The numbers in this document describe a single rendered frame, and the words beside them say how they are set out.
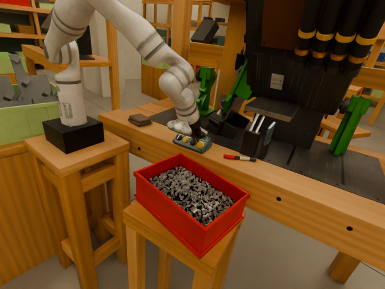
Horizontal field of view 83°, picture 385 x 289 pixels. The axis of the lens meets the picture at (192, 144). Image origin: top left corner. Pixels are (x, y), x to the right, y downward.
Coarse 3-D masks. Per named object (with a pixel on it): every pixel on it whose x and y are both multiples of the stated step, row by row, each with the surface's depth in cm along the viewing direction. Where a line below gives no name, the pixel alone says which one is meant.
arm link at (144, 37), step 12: (96, 0) 48; (108, 0) 48; (108, 12) 49; (120, 12) 49; (132, 12) 51; (120, 24) 51; (132, 24) 51; (144, 24) 52; (132, 36) 52; (144, 36) 52; (156, 36) 54; (144, 48) 54
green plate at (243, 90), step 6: (246, 60) 89; (246, 66) 90; (240, 72) 92; (246, 72) 92; (240, 78) 93; (246, 78) 92; (234, 84) 95; (240, 84) 95; (246, 84) 93; (234, 90) 96; (240, 90) 96; (246, 90) 94; (234, 96) 102; (240, 96) 97; (246, 96) 95; (252, 96) 99
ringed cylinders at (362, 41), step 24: (312, 0) 54; (336, 0) 52; (360, 0) 50; (384, 0) 48; (312, 24) 59; (336, 24) 57; (312, 48) 65; (336, 48) 60; (360, 48) 57; (336, 72) 65
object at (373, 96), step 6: (384, 42) 554; (384, 54) 561; (366, 60) 585; (378, 60) 571; (384, 66) 560; (372, 90) 597; (378, 90) 589; (366, 96) 602; (372, 96) 599; (378, 96) 592; (384, 102) 579
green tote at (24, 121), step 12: (0, 108) 94; (12, 108) 97; (24, 108) 100; (36, 108) 103; (48, 108) 107; (0, 120) 96; (12, 120) 99; (24, 120) 102; (36, 120) 105; (0, 132) 97; (12, 132) 101; (24, 132) 104; (36, 132) 108; (0, 144) 99
